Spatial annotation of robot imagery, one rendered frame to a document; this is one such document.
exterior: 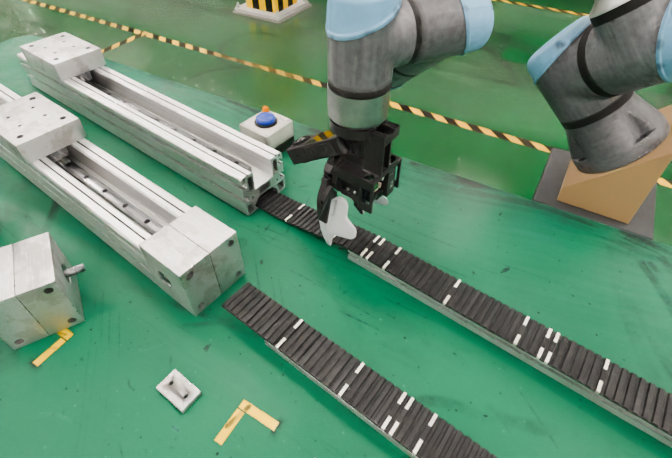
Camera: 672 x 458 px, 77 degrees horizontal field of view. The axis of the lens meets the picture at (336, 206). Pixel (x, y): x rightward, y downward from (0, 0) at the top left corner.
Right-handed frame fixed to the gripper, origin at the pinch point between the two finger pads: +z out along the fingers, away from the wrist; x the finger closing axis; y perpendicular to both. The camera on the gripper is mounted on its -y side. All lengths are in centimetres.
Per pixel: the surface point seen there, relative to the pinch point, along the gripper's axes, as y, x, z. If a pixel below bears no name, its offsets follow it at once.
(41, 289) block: -21.2, -35.6, -3.3
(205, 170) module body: -27.1, -4.9, -0.4
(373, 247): 5.9, 0.1, 2.2
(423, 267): 14.1, 1.4, 2.3
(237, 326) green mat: -2.6, -21.3, 5.5
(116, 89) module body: -67, 2, 0
